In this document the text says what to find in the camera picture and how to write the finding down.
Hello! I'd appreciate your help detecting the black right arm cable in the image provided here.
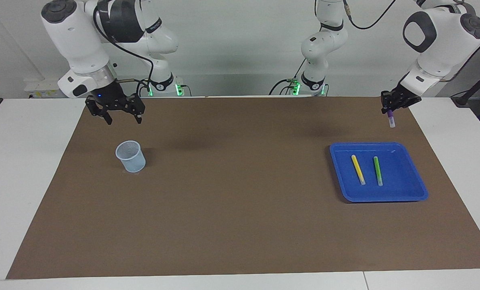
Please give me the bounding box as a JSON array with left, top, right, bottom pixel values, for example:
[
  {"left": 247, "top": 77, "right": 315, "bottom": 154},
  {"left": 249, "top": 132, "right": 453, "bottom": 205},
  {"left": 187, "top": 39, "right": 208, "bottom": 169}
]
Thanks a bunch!
[{"left": 93, "top": 0, "right": 156, "bottom": 97}]

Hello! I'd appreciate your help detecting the yellow pen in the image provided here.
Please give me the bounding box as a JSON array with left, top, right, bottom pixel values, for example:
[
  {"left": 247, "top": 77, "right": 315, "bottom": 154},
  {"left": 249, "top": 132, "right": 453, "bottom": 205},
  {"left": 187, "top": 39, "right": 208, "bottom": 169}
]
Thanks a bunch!
[{"left": 351, "top": 154, "right": 366, "bottom": 186}]

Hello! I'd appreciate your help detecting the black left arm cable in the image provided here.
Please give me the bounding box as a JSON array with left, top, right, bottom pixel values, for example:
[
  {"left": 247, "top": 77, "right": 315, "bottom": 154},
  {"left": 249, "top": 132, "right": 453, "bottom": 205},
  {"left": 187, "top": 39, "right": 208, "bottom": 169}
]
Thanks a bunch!
[{"left": 342, "top": 0, "right": 480, "bottom": 83}]

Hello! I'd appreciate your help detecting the blue plastic tray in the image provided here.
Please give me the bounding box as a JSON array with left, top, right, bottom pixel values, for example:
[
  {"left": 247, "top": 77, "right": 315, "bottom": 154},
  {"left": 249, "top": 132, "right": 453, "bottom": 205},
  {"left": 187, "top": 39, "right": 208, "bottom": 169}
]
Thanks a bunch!
[{"left": 329, "top": 142, "right": 429, "bottom": 203}]

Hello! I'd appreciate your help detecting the black left base cable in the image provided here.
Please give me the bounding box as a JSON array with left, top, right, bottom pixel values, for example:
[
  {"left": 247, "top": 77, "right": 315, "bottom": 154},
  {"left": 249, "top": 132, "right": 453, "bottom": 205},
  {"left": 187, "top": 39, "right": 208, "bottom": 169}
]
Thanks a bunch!
[{"left": 269, "top": 60, "right": 307, "bottom": 96}]

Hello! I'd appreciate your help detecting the black stand with pole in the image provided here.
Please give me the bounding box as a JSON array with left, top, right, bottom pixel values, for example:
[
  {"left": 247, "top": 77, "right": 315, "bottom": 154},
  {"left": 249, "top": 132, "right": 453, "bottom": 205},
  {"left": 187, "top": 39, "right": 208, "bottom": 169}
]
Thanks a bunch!
[{"left": 451, "top": 64, "right": 480, "bottom": 107}]

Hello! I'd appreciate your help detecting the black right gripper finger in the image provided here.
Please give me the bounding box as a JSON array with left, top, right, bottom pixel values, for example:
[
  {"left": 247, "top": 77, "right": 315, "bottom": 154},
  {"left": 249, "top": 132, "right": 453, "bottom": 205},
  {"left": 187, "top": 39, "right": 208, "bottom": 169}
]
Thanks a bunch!
[
  {"left": 127, "top": 93, "right": 145, "bottom": 124},
  {"left": 85, "top": 97, "right": 113, "bottom": 125}
]

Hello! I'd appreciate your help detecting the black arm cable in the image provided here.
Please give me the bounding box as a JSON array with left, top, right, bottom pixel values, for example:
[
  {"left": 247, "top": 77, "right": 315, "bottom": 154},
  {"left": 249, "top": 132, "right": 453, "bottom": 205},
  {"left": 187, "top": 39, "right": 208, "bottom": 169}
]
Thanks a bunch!
[
  {"left": 342, "top": 0, "right": 480, "bottom": 83},
  {"left": 93, "top": 0, "right": 156, "bottom": 97}
]

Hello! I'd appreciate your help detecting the green pen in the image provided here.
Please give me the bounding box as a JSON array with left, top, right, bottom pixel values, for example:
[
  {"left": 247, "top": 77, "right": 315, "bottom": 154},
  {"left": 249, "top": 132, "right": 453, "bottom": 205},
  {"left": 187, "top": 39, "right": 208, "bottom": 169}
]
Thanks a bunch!
[{"left": 373, "top": 156, "right": 384, "bottom": 186}]

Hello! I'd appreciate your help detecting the translucent blue mesh pen cup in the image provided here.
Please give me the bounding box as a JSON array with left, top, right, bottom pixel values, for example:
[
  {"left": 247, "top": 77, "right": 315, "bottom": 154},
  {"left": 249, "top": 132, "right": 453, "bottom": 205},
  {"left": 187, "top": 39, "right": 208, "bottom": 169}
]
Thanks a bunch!
[{"left": 115, "top": 140, "right": 146, "bottom": 173}]

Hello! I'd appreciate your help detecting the brown table mat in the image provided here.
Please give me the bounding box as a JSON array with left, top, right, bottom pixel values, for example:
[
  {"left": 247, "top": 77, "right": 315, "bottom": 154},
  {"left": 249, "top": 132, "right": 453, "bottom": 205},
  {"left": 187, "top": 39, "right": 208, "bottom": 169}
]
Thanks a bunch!
[{"left": 6, "top": 96, "right": 480, "bottom": 280}]

